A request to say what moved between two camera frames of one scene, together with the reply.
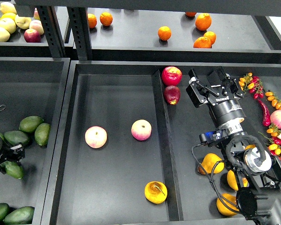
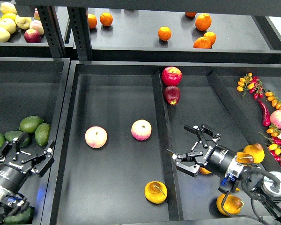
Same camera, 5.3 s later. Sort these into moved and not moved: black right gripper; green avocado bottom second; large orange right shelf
Moved: black right gripper
Not moved: green avocado bottom second; large orange right shelf
